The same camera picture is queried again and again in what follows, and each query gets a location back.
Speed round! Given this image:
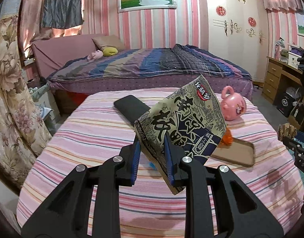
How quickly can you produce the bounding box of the pink striped bed cover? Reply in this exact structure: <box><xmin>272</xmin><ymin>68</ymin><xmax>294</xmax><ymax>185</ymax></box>
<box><xmin>16</xmin><ymin>88</ymin><xmax>304</xmax><ymax>237</ymax></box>

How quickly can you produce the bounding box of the pink piggy bank mug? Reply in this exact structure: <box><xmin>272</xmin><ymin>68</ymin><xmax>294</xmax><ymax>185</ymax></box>
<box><xmin>220</xmin><ymin>86</ymin><xmax>247</xmax><ymax>121</ymax></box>

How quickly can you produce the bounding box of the purple bed with quilt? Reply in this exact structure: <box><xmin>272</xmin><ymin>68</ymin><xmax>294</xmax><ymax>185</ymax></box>
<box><xmin>32</xmin><ymin>35</ymin><xmax>253</xmax><ymax>114</ymax></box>

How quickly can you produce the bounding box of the black box under desk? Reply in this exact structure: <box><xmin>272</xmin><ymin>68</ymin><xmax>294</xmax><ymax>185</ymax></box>
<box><xmin>276</xmin><ymin>92</ymin><xmax>297</xmax><ymax>117</ymax></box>

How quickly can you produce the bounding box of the printed snack bag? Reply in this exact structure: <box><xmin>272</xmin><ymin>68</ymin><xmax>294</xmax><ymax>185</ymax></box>
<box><xmin>134</xmin><ymin>75</ymin><xmax>227</xmax><ymax>195</ymax></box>

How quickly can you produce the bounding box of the tan pillow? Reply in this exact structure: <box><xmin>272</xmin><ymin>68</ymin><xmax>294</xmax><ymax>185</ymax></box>
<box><xmin>92</xmin><ymin>35</ymin><xmax>126</xmax><ymax>51</ymax></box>

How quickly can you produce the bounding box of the brown tray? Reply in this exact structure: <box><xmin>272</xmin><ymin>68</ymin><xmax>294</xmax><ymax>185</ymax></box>
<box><xmin>211</xmin><ymin>138</ymin><xmax>255</xmax><ymax>167</ymax></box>

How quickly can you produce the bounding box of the small brown paper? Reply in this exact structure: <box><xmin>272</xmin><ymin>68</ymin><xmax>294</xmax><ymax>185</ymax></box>
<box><xmin>277</xmin><ymin>123</ymin><xmax>297</xmax><ymax>141</ymax></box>

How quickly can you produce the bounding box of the white wardrobe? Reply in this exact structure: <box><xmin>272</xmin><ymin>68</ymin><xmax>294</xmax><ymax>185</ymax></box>
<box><xmin>207</xmin><ymin>0</ymin><xmax>269</xmax><ymax>83</ymax></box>

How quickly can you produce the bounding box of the wooden desk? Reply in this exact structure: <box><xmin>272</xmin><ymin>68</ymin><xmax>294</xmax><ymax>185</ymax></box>
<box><xmin>261</xmin><ymin>56</ymin><xmax>304</xmax><ymax>130</ymax></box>

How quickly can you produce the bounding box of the floral curtain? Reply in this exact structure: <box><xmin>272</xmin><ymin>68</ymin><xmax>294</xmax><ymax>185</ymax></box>
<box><xmin>0</xmin><ymin>15</ymin><xmax>52</xmax><ymax>188</ymax></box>

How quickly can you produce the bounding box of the black phone case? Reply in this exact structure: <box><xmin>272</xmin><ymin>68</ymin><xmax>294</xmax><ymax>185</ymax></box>
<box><xmin>114</xmin><ymin>95</ymin><xmax>150</xmax><ymax>126</ymax></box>

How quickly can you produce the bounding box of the pink plush toy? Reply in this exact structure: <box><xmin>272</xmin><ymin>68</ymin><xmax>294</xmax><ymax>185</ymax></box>
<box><xmin>87</xmin><ymin>50</ymin><xmax>103</xmax><ymax>61</ymax></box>

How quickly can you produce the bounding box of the yellow plush toy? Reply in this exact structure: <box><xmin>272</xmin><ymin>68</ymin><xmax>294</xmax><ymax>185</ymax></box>
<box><xmin>102</xmin><ymin>46</ymin><xmax>119</xmax><ymax>57</ymax></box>

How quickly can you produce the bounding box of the dark grey hanging cloth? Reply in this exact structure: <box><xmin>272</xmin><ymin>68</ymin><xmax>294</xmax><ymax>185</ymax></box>
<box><xmin>41</xmin><ymin>0</ymin><xmax>84</xmax><ymax>30</ymax></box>

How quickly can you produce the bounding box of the blue crumpled wrapper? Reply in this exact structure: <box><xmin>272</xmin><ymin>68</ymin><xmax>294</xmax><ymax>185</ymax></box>
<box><xmin>148</xmin><ymin>162</ymin><xmax>157</xmax><ymax>171</ymax></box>

